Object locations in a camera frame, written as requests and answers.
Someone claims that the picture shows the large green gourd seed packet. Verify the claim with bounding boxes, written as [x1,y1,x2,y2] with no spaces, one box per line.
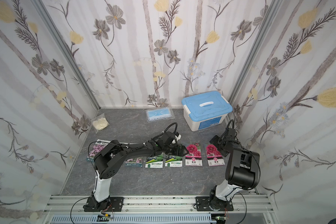
[145,155,164,169]

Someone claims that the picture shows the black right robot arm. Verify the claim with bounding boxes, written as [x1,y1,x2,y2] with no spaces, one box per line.
[208,127,261,211]

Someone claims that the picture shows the pink label seed packet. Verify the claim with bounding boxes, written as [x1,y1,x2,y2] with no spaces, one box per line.
[205,144,225,166]

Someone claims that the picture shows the red flower seed packet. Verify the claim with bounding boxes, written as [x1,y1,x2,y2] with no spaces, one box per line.
[185,143,203,166]

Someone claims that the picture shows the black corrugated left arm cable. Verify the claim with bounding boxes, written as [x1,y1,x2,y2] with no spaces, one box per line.
[152,122,180,141]

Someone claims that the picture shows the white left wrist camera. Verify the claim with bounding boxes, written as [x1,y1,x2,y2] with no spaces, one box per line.
[175,132,182,142]

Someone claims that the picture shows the aluminium corner frame post left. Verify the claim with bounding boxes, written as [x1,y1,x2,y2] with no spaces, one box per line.
[31,0,101,111]

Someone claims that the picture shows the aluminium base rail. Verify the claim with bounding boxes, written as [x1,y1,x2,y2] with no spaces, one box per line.
[42,194,278,224]

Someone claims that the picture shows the aluminium corner frame post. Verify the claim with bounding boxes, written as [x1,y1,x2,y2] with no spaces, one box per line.
[31,0,101,111]
[228,0,283,104]

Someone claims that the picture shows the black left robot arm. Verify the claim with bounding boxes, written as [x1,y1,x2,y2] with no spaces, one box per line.
[83,131,188,212]

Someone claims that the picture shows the blue lidded storage box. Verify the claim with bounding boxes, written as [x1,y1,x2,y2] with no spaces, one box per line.
[182,91,233,132]

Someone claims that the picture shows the small green gourd seed packet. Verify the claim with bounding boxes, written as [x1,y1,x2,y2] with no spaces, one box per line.
[165,155,183,168]

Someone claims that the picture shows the bag of cream gloves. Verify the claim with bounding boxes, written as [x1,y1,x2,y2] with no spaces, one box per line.
[91,113,109,131]

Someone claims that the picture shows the bag of blue face masks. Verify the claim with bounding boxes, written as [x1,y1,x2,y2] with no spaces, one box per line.
[146,107,175,122]

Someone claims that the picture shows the aluminium corner frame post right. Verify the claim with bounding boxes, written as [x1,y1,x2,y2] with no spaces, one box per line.
[228,0,283,104]

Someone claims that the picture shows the white flower seed packet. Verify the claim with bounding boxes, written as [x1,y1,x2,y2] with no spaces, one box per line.
[125,157,144,167]
[86,139,110,162]

